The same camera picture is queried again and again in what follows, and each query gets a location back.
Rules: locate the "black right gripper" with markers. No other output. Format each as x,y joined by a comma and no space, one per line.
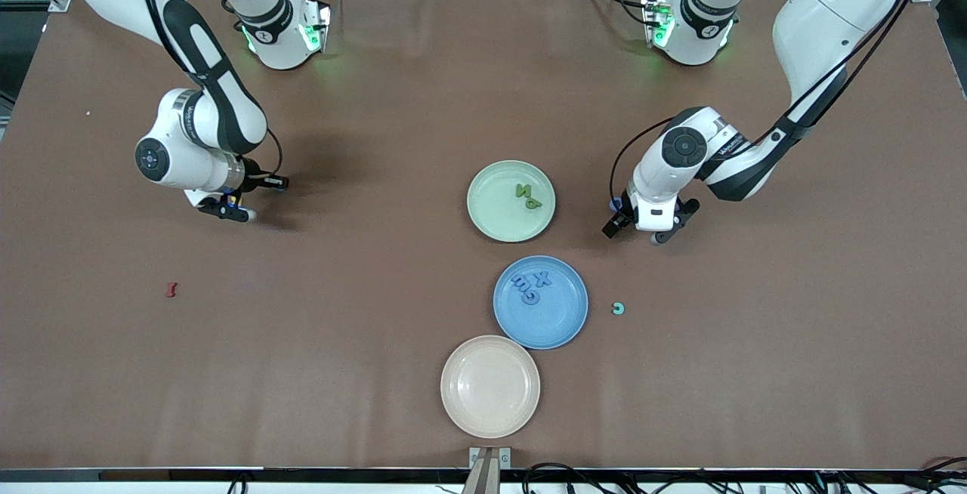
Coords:
257,177

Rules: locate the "green letter p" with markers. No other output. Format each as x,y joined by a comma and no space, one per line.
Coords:
533,205

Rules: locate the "blue plus sign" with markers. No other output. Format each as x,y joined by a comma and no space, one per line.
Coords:
542,279

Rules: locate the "green letter N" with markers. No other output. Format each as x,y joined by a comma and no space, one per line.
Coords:
522,191

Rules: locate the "blue letter m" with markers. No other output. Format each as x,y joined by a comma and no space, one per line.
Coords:
522,282

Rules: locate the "blue letter G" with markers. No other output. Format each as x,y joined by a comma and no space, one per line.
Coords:
531,297

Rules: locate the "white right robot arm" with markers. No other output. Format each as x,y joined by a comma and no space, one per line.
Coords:
174,162

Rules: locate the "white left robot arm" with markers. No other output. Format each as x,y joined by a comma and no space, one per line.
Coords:
831,10

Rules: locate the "blue plate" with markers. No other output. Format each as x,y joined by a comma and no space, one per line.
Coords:
551,320

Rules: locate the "light green plate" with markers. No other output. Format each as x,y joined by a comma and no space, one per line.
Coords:
498,214

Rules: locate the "beige plate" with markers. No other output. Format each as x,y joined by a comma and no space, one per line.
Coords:
489,387

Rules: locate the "brown table cover sheet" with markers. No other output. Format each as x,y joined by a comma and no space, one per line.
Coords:
151,403

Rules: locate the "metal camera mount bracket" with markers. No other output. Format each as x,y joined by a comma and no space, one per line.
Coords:
489,471

